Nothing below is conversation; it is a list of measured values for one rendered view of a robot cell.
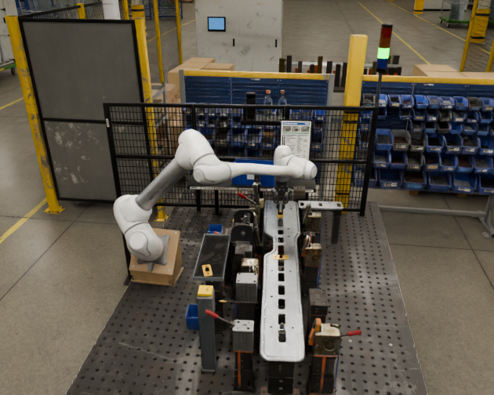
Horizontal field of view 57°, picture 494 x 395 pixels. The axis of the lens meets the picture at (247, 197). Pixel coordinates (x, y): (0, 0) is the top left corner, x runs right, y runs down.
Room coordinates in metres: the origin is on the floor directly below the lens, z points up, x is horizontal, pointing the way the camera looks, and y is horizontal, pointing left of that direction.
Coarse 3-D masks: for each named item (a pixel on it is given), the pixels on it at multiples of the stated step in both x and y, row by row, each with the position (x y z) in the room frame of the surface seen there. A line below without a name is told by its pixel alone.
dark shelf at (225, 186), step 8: (192, 176) 2.99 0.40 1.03; (192, 184) 2.86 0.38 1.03; (200, 184) 2.86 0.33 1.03; (208, 184) 2.86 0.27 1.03; (216, 184) 2.86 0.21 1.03; (224, 184) 2.86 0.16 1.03; (232, 184) 2.86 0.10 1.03; (288, 184) 2.86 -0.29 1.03; (296, 184) 2.86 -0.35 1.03; (304, 184) 2.86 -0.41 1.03; (312, 184) 2.86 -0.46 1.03; (312, 192) 2.79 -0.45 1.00
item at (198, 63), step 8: (184, 64) 7.05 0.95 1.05; (192, 64) 7.05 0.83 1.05; (200, 64) 7.05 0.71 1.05; (208, 64) 7.05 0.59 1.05; (216, 64) 7.05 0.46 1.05; (224, 64) 7.05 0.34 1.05; (232, 64) 7.05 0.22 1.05; (168, 72) 6.50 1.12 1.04; (176, 72) 6.49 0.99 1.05; (176, 80) 6.48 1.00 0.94; (176, 88) 6.48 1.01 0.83
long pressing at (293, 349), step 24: (264, 216) 2.45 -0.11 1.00; (288, 216) 2.46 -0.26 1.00; (288, 240) 2.19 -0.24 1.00; (264, 264) 1.94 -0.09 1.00; (288, 264) 1.95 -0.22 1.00; (264, 288) 1.74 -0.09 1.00; (288, 288) 1.75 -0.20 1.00; (264, 312) 1.58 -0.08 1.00; (288, 312) 1.58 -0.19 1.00; (264, 336) 1.43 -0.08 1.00; (288, 336) 1.43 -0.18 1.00; (264, 360) 1.31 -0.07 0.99; (288, 360) 1.31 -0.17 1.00
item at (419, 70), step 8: (416, 64) 5.48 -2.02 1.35; (424, 64) 5.48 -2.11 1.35; (432, 64) 5.48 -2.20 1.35; (416, 72) 5.34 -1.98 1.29; (424, 72) 5.04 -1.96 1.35; (432, 72) 5.05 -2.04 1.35; (440, 72) 5.05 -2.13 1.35; (448, 72) 5.05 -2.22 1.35; (456, 72) 5.05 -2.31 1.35; (464, 72) 5.05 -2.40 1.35; (472, 72) 5.05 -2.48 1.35; (480, 72) 5.05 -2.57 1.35; (488, 72) 5.05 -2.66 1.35; (408, 192) 4.78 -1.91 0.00; (416, 192) 4.72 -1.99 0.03
